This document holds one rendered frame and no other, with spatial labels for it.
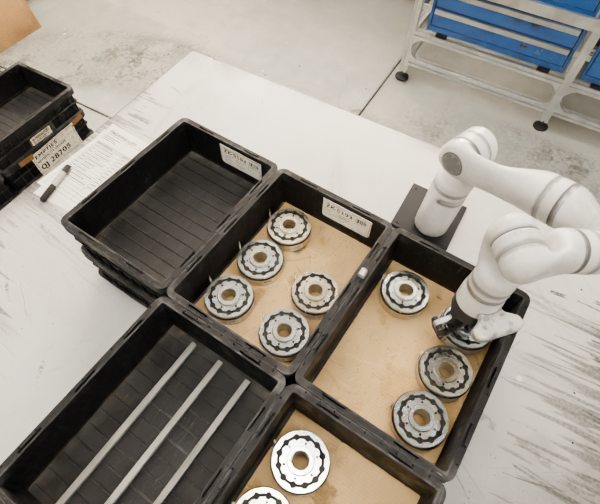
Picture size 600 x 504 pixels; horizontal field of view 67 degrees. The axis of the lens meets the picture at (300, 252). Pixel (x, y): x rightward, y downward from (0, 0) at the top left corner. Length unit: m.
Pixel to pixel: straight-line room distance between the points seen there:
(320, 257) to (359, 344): 0.22
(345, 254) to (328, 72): 2.00
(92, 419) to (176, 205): 0.51
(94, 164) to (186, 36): 1.91
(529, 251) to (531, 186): 0.30
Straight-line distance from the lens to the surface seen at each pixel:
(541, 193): 0.96
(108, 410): 0.97
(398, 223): 1.27
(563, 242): 0.76
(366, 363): 0.94
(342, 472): 0.89
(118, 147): 1.53
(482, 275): 0.77
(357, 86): 2.84
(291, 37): 3.21
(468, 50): 2.74
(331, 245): 1.06
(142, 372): 0.97
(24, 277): 1.34
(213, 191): 1.17
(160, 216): 1.15
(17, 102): 2.21
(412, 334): 0.98
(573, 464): 1.17
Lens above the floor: 1.71
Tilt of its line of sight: 58 degrees down
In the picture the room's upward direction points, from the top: 2 degrees clockwise
